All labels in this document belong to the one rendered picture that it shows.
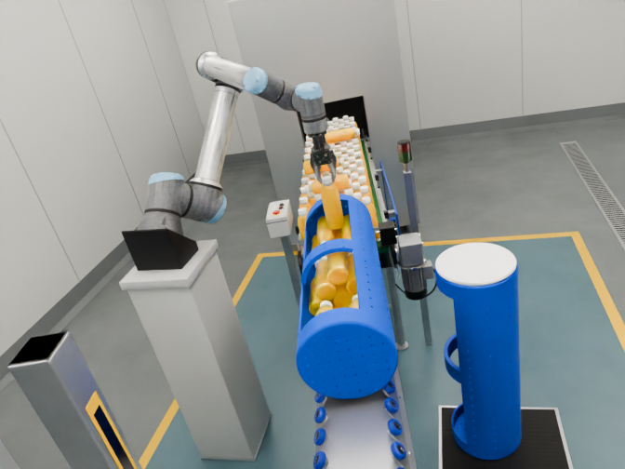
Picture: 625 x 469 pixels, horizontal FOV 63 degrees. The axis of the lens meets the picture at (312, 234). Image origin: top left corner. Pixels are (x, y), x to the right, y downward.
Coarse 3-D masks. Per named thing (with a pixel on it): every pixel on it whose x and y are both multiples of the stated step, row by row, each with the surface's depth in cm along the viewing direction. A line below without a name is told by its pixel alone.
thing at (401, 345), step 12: (300, 252) 243; (300, 264) 239; (384, 264) 255; (396, 264) 239; (396, 288) 283; (396, 300) 285; (396, 312) 289; (396, 324) 293; (396, 336) 298; (396, 348) 301
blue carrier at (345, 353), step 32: (352, 224) 187; (320, 256) 172; (384, 288) 164; (320, 320) 138; (352, 320) 135; (384, 320) 142; (320, 352) 139; (352, 352) 139; (384, 352) 139; (320, 384) 145; (352, 384) 144; (384, 384) 144
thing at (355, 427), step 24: (336, 408) 149; (360, 408) 147; (336, 432) 141; (360, 432) 140; (384, 432) 138; (408, 432) 145; (336, 456) 134; (360, 456) 133; (384, 456) 131; (408, 456) 134
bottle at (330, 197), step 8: (328, 184) 195; (328, 192) 196; (336, 192) 197; (328, 200) 197; (336, 200) 197; (328, 208) 199; (336, 208) 199; (328, 216) 200; (336, 216) 200; (328, 224) 203; (336, 224) 202
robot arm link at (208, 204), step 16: (224, 96) 227; (224, 112) 227; (208, 128) 227; (224, 128) 227; (208, 144) 225; (224, 144) 228; (208, 160) 225; (208, 176) 225; (208, 192) 223; (192, 208) 219; (208, 208) 223; (224, 208) 229
